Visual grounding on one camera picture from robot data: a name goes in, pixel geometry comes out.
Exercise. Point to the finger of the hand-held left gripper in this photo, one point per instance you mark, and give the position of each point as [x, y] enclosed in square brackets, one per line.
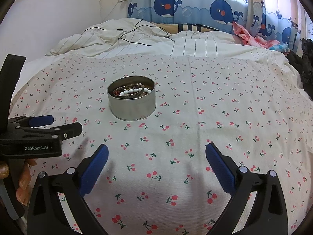
[73, 129]
[41, 120]

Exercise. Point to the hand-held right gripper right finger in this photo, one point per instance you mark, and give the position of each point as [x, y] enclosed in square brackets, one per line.
[220, 169]

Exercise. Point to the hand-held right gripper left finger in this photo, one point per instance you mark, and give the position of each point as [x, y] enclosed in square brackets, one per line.
[94, 169]

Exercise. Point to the round metal tin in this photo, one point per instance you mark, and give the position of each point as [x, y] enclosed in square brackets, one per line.
[133, 110]

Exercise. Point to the person's left hand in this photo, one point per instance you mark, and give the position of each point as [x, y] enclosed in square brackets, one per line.
[24, 181]

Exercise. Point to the cherry print bed sheet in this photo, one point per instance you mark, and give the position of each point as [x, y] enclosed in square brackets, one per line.
[195, 139]

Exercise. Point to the white striped duvet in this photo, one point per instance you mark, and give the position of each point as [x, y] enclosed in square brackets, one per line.
[195, 46]

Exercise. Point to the pink cloth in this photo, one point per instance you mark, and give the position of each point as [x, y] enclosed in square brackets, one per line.
[244, 35]

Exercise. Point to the light blue cloth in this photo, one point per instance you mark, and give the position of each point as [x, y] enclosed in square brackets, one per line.
[281, 47]

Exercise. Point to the black jacket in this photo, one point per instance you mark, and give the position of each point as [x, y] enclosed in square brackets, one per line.
[305, 61]

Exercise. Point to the tan striped pillow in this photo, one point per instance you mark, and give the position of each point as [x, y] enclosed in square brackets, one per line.
[166, 27]

